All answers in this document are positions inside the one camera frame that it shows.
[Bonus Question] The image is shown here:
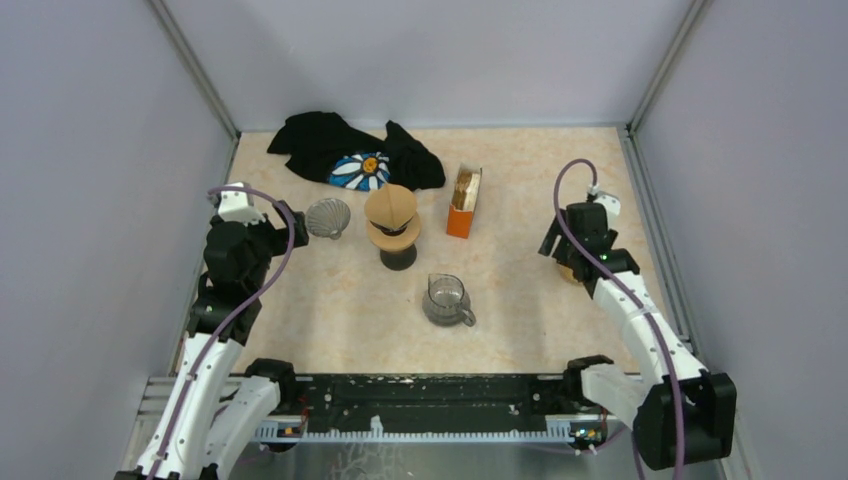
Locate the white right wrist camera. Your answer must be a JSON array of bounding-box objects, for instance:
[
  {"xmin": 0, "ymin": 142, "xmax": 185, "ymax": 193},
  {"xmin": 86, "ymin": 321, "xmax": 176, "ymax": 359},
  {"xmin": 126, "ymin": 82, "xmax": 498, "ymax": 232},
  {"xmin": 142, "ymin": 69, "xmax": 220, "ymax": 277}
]
[{"xmin": 587, "ymin": 186, "xmax": 622, "ymax": 222}]

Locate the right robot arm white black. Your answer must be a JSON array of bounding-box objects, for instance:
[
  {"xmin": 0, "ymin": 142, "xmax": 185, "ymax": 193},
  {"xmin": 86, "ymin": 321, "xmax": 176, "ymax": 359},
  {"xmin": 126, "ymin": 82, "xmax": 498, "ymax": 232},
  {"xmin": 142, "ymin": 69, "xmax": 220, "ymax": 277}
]
[{"xmin": 539, "ymin": 202, "xmax": 737, "ymax": 470}]

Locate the brown paper coffee filter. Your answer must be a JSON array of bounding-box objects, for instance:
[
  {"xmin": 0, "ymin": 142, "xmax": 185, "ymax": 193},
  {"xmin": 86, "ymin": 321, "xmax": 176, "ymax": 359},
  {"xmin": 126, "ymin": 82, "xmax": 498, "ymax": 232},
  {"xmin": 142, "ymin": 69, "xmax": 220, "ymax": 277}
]
[{"xmin": 364, "ymin": 184, "xmax": 418, "ymax": 236}]

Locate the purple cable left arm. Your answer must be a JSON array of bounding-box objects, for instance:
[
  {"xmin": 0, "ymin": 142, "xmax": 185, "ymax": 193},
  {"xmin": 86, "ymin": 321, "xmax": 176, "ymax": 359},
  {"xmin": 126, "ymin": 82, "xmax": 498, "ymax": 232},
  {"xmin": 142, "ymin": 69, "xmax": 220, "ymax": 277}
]
[{"xmin": 144, "ymin": 186, "xmax": 297, "ymax": 480}]

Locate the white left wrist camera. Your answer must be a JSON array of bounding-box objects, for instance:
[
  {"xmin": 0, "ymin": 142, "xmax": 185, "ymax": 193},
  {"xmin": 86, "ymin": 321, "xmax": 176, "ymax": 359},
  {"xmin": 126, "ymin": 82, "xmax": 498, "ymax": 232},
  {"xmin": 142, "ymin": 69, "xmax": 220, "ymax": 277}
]
[{"xmin": 216, "ymin": 190, "xmax": 267, "ymax": 226}]

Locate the orange coffee filter box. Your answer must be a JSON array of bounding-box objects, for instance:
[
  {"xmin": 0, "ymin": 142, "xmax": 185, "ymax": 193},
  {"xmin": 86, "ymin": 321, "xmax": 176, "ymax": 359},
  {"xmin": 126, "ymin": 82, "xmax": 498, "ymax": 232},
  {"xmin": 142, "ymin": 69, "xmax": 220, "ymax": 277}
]
[{"xmin": 446, "ymin": 164, "xmax": 482, "ymax": 239}]

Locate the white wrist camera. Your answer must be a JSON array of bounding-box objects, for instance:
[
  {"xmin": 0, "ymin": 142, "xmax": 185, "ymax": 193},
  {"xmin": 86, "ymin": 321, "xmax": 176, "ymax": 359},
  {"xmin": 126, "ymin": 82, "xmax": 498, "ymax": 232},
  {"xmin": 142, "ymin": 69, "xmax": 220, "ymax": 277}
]
[
  {"xmin": 216, "ymin": 190, "xmax": 267, "ymax": 226},
  {"xmin": 587, "ymin": 186, "xmax": 622, "ymax": 222}
]

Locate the smoky glass pitcher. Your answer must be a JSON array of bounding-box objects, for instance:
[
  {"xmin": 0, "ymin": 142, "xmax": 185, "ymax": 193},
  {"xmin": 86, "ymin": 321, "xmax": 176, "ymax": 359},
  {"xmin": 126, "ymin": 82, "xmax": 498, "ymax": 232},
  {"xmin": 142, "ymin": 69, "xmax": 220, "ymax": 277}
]
[{"xmin": 422, "ymin": 273, "xmax": 477, "ymax": 327}]

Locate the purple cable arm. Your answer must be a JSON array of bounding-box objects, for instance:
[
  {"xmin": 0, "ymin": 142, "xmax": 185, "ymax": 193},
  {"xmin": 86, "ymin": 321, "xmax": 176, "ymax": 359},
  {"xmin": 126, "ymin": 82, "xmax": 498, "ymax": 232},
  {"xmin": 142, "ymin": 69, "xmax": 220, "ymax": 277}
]
[
  {"xmin": 144, "ymin": 186, "xmax": 297, "ymax": 480},
  {"xmin": 553, "ymin": 158, "xmax": 686, "ymax": 480}
]

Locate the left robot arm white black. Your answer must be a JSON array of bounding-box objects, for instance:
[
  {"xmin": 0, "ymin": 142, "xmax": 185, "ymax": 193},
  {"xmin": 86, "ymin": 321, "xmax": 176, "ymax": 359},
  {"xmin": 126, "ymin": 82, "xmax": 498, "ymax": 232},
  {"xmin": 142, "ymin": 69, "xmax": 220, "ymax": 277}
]
[{"xmin": 115, "ymin": 192, "xmax": 309, "ymax": 479}]

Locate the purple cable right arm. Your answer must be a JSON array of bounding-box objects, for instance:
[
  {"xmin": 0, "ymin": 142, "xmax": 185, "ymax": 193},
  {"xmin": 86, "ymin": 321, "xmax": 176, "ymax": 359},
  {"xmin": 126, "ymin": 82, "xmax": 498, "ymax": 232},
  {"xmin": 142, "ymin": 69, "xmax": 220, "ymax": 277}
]
[{"xmin": 553, "ymin": 158, "xmax": 686, "ymax": 480}]

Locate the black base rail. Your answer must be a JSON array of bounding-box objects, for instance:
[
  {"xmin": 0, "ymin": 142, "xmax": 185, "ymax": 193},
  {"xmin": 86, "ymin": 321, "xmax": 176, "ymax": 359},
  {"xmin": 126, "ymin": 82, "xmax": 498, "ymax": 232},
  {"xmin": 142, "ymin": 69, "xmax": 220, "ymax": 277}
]
[{"xmin": 280, "ymin": 374, "xmax": 601, "ymax": 438}]

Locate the black cloth with flower print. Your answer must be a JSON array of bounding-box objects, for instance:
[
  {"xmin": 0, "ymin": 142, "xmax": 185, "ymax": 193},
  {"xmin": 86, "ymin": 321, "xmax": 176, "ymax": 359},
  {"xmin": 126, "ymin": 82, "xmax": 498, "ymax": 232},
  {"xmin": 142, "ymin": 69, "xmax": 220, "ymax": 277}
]
[{"xmin": 267, "ymin": 111, "xmax": 446, "ymax": 192}]

